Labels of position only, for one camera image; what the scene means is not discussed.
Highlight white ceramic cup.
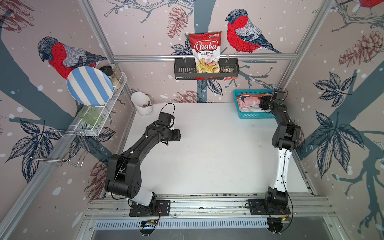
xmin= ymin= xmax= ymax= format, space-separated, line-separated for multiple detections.
xmin=131 ymin=92 xmax=154 ymax=117

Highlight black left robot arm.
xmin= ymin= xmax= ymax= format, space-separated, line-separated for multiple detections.
xmin=105 ymin=112 xmax=181 ymax=209

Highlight pink patterned shorts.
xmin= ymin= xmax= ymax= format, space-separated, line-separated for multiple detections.
xmin=237 ymin=97 xmax=261 ymax=109

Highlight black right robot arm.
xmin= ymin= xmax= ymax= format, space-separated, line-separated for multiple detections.
xmin=260 ymin=90 xmax=301 ymax=213

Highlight chrome wire wall rack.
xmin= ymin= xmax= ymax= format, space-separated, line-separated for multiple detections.
xmin=30 ymin=129 xmax=89 ymax=168

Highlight red Chuba chips bag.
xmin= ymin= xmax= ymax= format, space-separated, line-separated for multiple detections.
xmin=189 ymin=32 xmax=222 ymax=74

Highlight green glass bowl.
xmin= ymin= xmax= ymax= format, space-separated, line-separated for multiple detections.
xmin=77 ymin=106 xmax=103 ymax=126

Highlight teal plastic basket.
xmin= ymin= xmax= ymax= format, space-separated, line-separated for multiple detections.
xmin=233 ymin=90 xmax=290 ymax=125

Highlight clear acrylic wall shelf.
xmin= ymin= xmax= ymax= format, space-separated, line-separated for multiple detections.
xmin=62 ymin=73 xmax=128 ymax=137

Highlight small snack packet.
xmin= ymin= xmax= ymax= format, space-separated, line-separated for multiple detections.
xmin=221 ymin=67 xmax=235 ymax=73

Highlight black wire wall basket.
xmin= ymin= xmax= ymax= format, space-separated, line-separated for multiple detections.
xmin=174 ymin=58 xmax=240 ymax=80

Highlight orange shorts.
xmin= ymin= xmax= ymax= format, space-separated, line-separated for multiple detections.
xmin=236 ymin=94 xmax=266 ymax=99

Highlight blue white striped plate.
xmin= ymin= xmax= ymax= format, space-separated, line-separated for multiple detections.
xmin=67 ymin=67 xmax=114 ymax=107

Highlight dark lid spice jar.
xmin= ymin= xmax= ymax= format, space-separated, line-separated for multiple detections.
xmin=100 ymin=65 xmax=120 ymax=90

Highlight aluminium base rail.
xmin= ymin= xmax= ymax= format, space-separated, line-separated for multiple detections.
xmin=82 ymin=193 xmax=336 ymax=235

